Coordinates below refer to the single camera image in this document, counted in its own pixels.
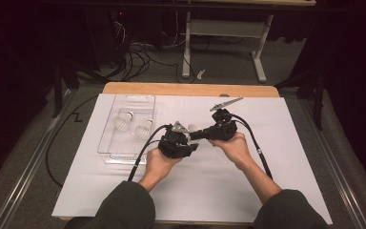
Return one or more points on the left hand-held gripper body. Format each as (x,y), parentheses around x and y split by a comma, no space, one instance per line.
(171,146)

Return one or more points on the white metal desk frame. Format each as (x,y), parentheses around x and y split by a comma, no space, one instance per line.
(225,28)

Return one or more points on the person's left hand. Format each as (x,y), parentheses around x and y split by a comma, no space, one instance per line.
(158,167)

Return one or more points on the black metal stand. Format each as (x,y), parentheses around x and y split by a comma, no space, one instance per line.
(319,101)
(58,92)

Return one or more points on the clear plastic storage box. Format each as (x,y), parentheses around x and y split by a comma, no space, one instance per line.
(133,101)

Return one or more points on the aluminium floor rail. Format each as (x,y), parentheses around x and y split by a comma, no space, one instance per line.
(28,176)
(338,181)

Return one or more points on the small white floor scrap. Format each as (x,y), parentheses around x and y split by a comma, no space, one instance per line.
(200,74)

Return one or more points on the person's right hand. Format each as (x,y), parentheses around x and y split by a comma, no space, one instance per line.
(236,149)

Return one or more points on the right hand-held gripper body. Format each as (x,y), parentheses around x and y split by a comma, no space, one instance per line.
(225,130)

